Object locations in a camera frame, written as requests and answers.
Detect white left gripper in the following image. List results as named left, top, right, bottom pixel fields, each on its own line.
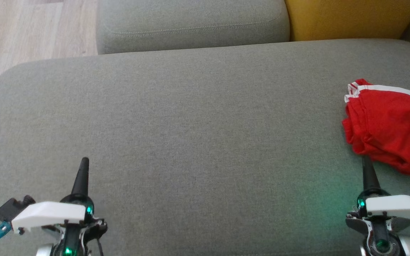
left=12, top=158, right=107, bottom=256

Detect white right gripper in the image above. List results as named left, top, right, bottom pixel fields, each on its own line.
left=346, top=155, right=410, bottom=256

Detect red shorts with white hem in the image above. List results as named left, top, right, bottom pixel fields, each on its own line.
left=342, top=85, right=410, bottom=176

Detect grey sofa seat cushion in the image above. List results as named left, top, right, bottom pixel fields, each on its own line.
left=0, top=38, right=410, bottom=256

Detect yellow sofa cushion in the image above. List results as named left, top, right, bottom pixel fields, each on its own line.
left=284, top=0, right=410, bottom=42

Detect grey sofa back cushion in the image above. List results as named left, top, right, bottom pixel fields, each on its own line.
left=96, top=0, right=291, bottom=55

